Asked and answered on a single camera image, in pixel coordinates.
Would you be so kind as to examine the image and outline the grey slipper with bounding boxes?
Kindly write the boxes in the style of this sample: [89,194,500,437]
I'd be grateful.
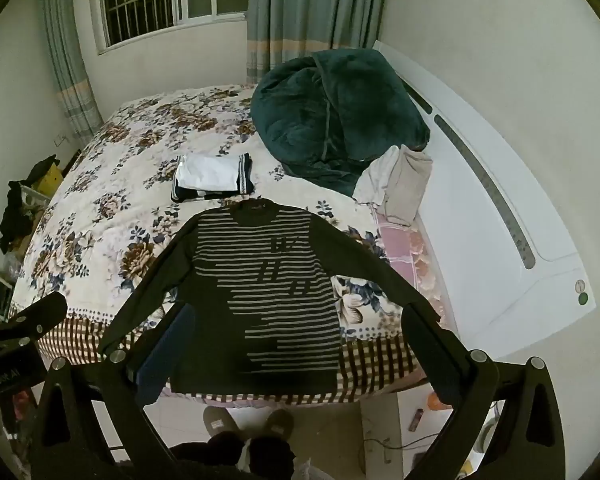
[202,406,248,443]
[260,408,295,451]

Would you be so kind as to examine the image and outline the beige crumpled cloth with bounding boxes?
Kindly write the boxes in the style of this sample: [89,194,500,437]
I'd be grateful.
[377,147,434,226]

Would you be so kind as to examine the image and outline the folded white and navy clothes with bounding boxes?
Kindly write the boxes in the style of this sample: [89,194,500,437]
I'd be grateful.
[170,152,256,204]

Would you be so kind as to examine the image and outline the dark striped sweater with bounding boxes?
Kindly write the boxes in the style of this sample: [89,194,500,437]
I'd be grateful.
[97,199,443,396]

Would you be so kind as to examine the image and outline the white bed headboard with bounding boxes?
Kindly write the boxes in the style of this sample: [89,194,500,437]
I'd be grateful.
[372,40,598,361]

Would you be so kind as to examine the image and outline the pink floral bed sheet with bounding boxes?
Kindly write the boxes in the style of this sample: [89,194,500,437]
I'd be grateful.
[372,207,448,326]

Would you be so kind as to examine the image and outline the black floor cable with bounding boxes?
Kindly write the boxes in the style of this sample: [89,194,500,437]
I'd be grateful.
[362,432,438,453]

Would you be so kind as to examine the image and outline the white crumpled cloth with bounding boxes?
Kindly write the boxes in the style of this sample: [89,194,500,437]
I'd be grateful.
[352,145,406,206]

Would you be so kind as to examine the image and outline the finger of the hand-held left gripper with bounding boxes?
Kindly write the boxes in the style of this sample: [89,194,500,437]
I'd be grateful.
[7,290,69,352]

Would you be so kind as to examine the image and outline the person's dark trouser legs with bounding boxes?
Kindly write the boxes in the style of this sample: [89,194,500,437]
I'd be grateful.
[170,432,298,480]

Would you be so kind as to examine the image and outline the yellow box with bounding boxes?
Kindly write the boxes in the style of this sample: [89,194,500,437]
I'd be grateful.
[32,162,63,193]

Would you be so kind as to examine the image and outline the dark green fleece blanket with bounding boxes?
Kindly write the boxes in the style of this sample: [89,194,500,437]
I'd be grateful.
[250,49,432,198]

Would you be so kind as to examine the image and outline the grey striped curtain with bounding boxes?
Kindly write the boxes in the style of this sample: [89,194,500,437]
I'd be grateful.
[37,0,103,146]
[246,0,391,86]

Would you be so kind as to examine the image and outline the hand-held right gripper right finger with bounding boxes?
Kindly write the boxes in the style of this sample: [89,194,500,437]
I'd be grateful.
[401,302,567,480]

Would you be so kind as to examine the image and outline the barred window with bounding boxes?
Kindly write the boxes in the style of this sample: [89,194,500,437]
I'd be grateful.
[92,0,251,53]

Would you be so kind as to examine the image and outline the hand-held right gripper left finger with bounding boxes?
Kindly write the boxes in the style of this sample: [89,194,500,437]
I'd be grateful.
[30,302,201,480]

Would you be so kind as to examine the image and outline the floral bedspread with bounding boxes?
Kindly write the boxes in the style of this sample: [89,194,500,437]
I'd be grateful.
[7,84,448,406]

